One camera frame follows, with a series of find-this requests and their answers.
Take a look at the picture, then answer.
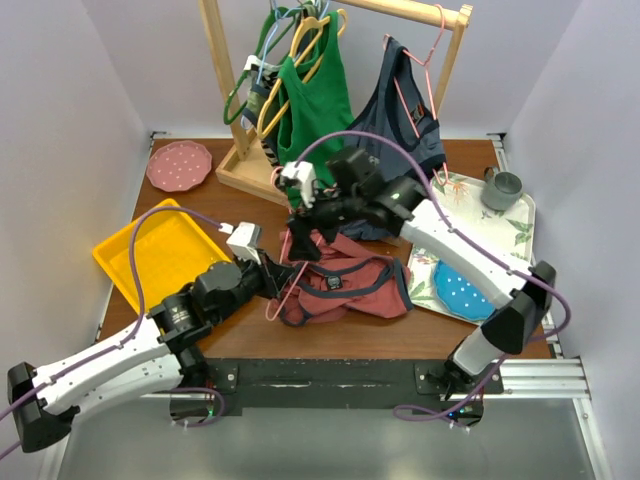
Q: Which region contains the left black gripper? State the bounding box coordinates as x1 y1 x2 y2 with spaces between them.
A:
213 246 295 324

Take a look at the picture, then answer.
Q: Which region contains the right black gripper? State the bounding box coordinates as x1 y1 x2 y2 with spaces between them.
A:
286 178 363 261

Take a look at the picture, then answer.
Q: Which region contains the pink wire hanger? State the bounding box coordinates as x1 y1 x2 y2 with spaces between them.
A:
265 166 308 327
393 4 450 187

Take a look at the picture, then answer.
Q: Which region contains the red tank top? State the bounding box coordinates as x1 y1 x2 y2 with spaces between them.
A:
266 232 413 327

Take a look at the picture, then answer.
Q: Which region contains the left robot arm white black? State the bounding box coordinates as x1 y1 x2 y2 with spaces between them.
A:
1 260 294 453

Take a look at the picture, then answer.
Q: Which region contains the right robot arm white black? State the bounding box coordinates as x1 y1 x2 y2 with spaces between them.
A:
280 147 556 393

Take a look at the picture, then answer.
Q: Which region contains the green tank top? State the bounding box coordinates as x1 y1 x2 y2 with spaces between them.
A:
277 10 355 211

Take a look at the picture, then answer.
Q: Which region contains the navy blue tank top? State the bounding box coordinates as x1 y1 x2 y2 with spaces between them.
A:
339 37 446 241

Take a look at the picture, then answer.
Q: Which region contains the yellow hanger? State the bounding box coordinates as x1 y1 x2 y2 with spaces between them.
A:
255 9 348 140

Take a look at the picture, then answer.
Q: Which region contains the light blue hanger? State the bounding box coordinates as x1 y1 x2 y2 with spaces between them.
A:
240 0 331 130

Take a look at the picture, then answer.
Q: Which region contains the green hanger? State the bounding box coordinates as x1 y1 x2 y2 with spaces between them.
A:
223 1 306 125

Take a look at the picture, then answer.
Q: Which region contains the wooden clothes rack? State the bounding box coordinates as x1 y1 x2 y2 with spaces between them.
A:
199 1 473 205

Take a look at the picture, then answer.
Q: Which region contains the yellow plastic tray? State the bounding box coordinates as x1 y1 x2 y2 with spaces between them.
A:
93 198 229 311

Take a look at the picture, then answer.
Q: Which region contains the zebra pattern garment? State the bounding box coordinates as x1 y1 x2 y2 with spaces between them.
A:
243 57 287 194

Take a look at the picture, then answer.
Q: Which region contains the pink dotted plate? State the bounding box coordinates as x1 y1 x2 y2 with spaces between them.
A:
146 140 212 193

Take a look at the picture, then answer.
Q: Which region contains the leaf pattern tray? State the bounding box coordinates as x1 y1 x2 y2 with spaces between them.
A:
407 173 535 320

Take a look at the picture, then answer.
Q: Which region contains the blue dotted plate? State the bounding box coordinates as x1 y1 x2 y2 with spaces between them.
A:
432 260 495 323

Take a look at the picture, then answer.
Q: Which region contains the grey mug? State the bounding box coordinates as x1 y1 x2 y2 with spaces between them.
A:
480 167 523 212

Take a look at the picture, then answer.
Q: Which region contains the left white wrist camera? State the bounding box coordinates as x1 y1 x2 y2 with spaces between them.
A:
219 222 262 264

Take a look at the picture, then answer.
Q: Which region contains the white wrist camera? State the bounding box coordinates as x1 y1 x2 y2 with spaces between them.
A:
219 222 262 264
272 161 316 208

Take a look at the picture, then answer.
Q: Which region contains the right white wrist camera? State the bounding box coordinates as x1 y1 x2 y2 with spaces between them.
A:
272 161 316 208

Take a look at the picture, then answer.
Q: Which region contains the black mounting base plate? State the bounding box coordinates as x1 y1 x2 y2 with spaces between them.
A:
187 358 504 424

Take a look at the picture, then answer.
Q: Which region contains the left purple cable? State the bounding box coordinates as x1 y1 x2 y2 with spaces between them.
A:
0 205 231 459

